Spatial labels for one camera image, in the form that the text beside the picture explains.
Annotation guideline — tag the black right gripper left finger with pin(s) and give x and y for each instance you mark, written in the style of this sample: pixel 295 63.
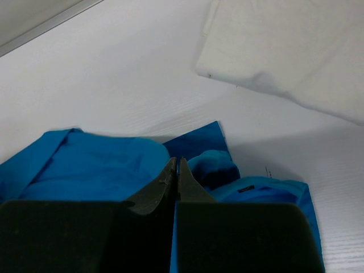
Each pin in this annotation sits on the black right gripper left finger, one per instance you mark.
pixel 134 235

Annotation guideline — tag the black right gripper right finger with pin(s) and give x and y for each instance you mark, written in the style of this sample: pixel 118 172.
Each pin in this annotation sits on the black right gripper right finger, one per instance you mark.
pixel 254 224

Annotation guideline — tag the blue t shirt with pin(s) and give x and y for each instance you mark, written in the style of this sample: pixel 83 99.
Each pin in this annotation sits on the blue t shirt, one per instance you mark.
pixel 72 165

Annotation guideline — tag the white folded t shirt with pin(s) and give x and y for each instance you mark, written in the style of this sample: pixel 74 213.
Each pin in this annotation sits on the white folded t shirt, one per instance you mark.
pixel 309 52

